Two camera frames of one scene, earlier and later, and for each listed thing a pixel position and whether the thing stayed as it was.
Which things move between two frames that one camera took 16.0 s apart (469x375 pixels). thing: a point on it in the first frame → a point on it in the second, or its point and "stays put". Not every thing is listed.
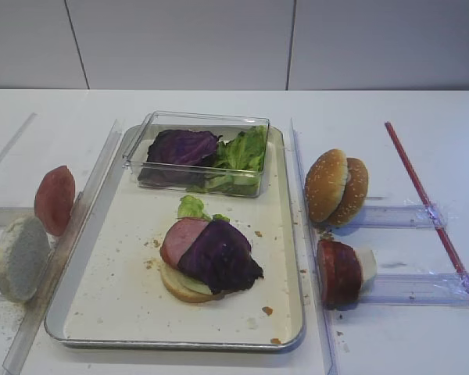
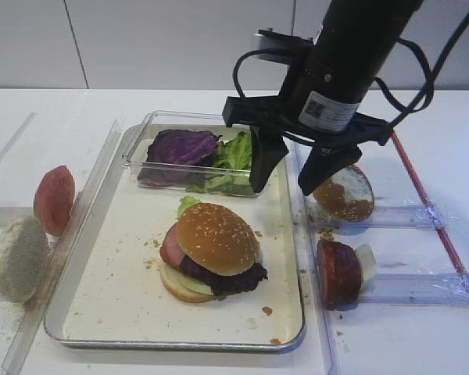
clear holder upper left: (2, 216) stays put
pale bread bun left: (21, 258) stays put
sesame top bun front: (325, 183) → (217, 241)
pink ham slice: (177, 237) stays put
